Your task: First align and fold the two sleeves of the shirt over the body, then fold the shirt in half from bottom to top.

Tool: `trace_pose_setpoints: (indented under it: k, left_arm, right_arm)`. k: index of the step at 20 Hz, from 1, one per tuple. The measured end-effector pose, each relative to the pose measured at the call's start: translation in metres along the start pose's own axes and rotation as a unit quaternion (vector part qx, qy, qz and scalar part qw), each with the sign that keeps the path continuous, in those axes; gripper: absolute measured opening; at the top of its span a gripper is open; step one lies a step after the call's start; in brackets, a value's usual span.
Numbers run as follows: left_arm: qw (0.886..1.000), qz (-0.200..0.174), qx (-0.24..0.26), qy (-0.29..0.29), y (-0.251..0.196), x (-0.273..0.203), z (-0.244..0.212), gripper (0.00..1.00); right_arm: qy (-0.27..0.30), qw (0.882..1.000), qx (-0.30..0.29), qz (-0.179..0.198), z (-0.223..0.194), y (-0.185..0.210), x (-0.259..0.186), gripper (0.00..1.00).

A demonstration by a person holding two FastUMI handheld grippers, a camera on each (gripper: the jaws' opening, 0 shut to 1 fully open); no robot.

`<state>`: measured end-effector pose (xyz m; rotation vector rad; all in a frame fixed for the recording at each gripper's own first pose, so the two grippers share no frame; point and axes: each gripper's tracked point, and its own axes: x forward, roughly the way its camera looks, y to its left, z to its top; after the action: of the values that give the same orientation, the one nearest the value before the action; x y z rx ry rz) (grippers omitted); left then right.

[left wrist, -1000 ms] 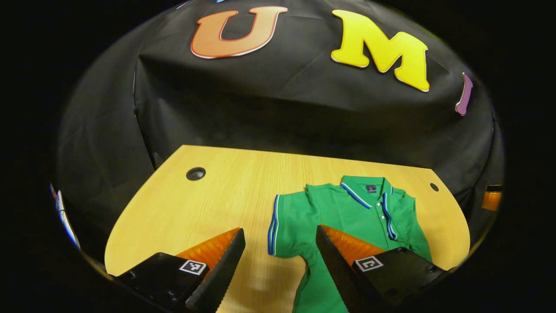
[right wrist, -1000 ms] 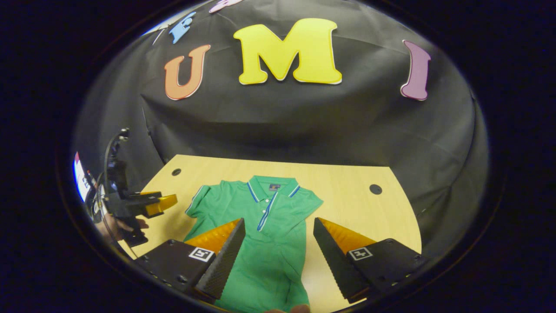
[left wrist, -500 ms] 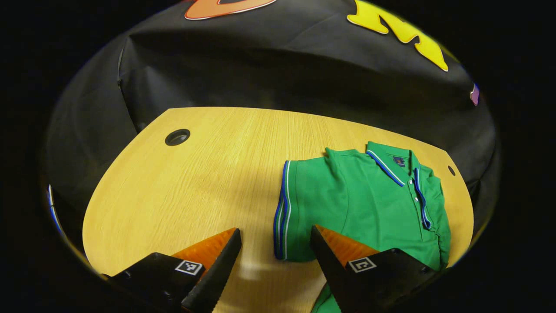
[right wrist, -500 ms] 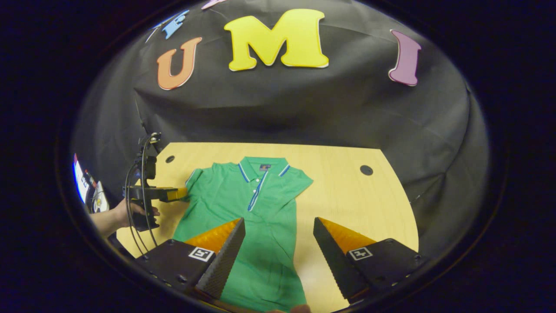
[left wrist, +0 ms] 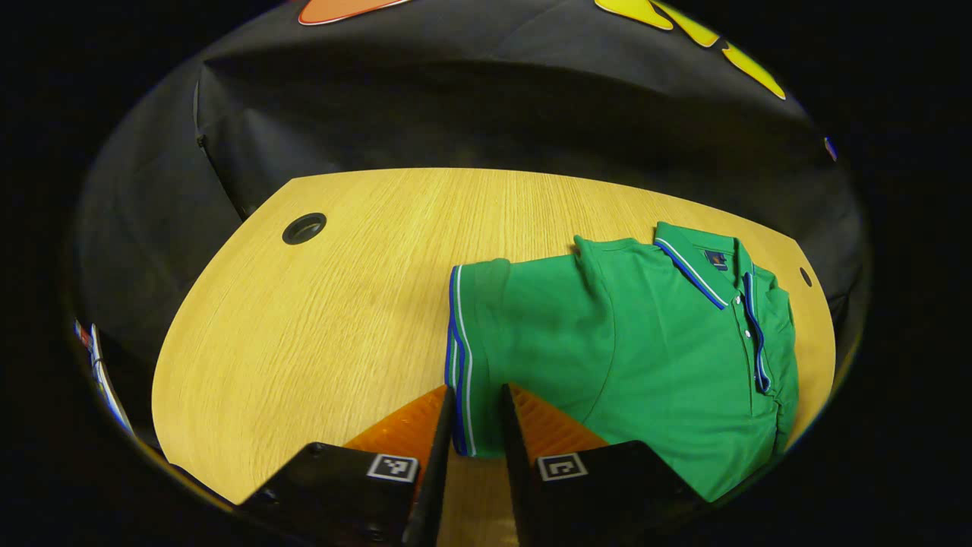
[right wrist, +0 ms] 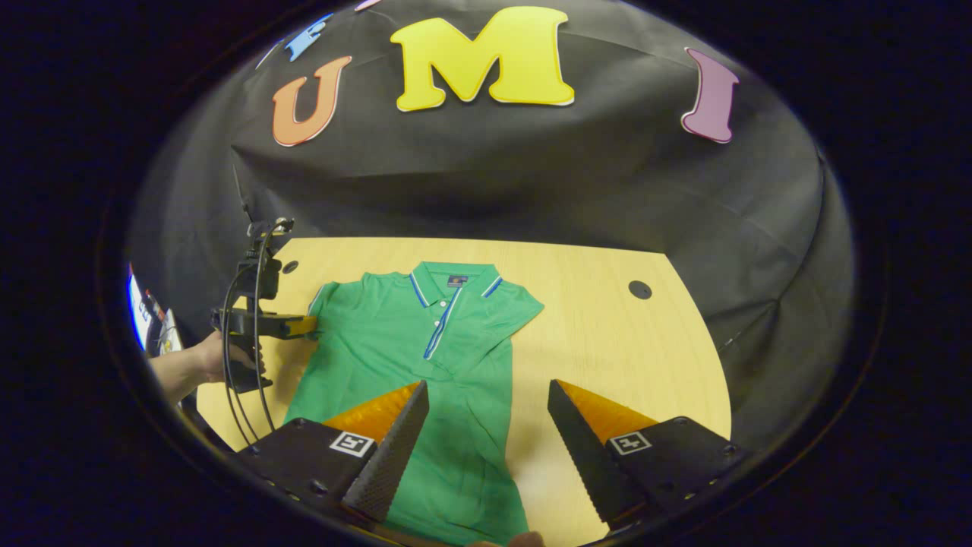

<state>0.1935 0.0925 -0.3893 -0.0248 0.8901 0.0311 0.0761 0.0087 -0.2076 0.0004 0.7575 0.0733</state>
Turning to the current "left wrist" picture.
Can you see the black backdrop cloth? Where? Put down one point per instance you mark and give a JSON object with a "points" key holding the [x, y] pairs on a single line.
{"points": [[456, 99]]}

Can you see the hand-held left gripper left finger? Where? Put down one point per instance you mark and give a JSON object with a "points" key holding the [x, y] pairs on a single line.
{"points": [[434, 486]]}

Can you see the green T-shirt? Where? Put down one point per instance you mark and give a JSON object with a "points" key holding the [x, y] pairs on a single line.
{"points": [[645, 342]]}

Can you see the white printed board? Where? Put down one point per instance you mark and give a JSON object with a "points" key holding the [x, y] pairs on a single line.
{"points": [[102, 376]]}

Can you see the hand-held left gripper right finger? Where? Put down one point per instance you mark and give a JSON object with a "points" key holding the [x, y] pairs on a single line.
{"points": [[518, 479]]}

